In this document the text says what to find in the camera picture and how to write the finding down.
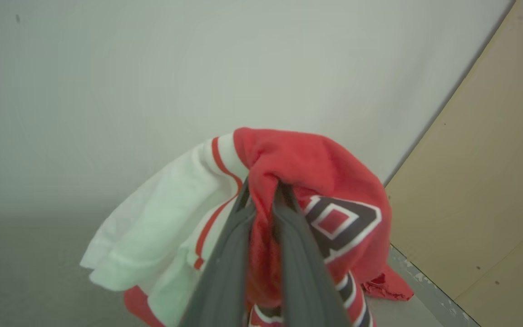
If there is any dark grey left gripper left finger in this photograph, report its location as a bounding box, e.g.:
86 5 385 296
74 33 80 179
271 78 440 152
179 179 256 327

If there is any red white lettered jersey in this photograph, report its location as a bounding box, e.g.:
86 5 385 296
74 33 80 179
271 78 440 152
79 127 414 327

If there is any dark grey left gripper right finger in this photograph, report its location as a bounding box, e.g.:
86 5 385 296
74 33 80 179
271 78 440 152
271 181 351 327

